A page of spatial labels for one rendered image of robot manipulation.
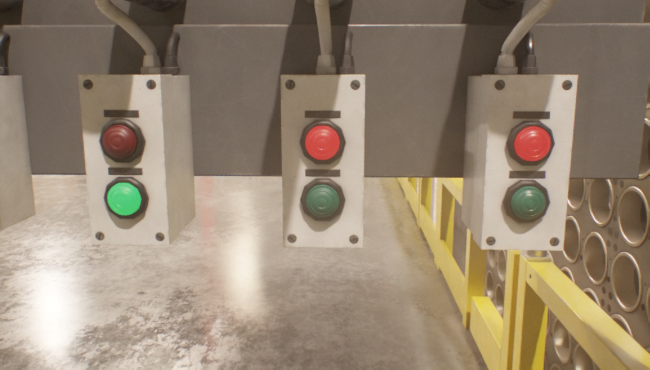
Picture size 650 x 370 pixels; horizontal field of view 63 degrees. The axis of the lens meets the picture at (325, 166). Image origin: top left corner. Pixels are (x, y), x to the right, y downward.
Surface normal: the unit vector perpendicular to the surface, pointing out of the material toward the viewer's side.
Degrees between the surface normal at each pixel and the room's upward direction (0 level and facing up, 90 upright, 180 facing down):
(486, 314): 0
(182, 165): 90
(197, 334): 0
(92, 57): 90
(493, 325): 0
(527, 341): 90
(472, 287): 90
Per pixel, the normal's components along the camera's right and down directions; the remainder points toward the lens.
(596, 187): -0.04, 0.54
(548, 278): 0.00, -0.98
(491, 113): -0.04, 0.18
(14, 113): 1.00, 0.00
